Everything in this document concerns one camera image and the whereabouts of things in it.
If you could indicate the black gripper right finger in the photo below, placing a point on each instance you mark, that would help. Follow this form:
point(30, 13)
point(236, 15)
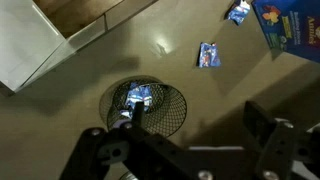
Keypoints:
point(258, 123)

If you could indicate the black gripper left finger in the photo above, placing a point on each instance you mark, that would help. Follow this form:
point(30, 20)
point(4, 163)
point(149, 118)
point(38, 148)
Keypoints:
point(139, 113)

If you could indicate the blue snack packet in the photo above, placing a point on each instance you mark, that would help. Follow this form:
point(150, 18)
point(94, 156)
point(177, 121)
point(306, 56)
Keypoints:
point(140, 95)
point(238, 12)
point(209, 55)

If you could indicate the blue Annie's snack box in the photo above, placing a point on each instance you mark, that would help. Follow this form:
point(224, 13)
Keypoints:
point(293, 26)

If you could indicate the white lower cabinet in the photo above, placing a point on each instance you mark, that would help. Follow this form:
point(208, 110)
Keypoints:
point(26, 43)

